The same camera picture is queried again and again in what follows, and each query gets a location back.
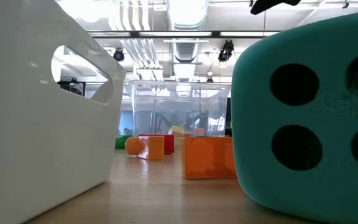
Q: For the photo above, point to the clear plastic container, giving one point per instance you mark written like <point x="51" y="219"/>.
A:
<point x="141" y="109"/>

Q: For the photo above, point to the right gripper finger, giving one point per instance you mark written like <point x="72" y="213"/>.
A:
<point x="266" y="3"/>

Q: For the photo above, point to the black background monitor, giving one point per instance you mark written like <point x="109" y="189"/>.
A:
<point x="70" y="88"/>

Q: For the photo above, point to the red two-stud toy brick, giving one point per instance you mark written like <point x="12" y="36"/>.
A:
<point x="199" y="132"/>
<point x="169" y="144"/>

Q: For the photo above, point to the orange wedge toy block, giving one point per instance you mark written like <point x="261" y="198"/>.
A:
<point x="154" y="147"/>

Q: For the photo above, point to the black ceiling light rail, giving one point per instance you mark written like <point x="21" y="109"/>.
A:
<point x="216" y="34"/>

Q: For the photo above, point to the green two-stud toy brick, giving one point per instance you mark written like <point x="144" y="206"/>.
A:
<point x="121" y="142"/>

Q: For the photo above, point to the orange long toy block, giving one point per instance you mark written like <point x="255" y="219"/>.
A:
<point x="207" y="158"/>

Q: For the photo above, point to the silver ventilation duct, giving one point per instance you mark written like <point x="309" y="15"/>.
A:
<point x="186" y="15"/>

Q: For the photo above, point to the black ceiling spotlight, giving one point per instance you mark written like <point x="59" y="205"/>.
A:
<point x="227" y="49"/>
<point x="118" y="56"/>

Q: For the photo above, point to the teal foam die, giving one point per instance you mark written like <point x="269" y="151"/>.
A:
<point x="334" y="112"/>

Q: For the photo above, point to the white plastic bin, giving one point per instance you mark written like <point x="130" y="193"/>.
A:
<point x="42" y="155"/>

